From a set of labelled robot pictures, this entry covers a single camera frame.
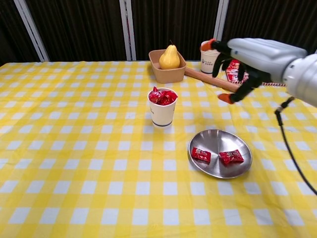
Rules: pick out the stack of white paper cups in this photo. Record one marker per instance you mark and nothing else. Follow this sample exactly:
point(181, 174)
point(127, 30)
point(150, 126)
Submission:
point(206, 63)

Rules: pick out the black ribbed partition panel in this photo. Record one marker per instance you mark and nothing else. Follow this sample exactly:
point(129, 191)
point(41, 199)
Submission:
point(79, 29)
point(173, 22)
point(10, 29)
point(272, 19)

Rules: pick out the wooden rolling pin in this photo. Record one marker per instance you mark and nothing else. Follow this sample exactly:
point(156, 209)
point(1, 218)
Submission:
point(210, 79)

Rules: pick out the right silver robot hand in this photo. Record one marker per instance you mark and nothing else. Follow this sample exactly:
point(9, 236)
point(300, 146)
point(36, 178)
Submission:
point(260, 57)

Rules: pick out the white metal partition post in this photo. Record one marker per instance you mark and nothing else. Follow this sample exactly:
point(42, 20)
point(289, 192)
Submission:
point(128, 29)
point(32, 32)
point(221, 19)

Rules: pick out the red candy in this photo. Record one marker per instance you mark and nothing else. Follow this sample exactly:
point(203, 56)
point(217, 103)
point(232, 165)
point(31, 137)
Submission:
point(155, 95)
point(164, 100)
point(231, 157)
point(171, 95)
point(201, 154)

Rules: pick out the round silver metal plate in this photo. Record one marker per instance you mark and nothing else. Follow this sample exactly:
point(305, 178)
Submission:
point(220, 141)

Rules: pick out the tan square bowl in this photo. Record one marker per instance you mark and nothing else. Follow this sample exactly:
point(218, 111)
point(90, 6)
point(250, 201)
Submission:
point(168, 75)

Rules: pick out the single white paper cup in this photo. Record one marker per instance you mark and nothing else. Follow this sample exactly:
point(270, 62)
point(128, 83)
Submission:
point(162, 116)

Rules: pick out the red spiral calendar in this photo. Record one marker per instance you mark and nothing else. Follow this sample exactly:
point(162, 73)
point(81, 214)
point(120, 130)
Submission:
point(232, 70)

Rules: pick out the yellow white checked tablecloth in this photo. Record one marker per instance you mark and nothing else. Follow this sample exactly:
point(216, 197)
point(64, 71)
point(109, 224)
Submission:
point(74, 148)

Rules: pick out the yellow pear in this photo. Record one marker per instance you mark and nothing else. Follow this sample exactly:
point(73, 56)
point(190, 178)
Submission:
point(169, 60)

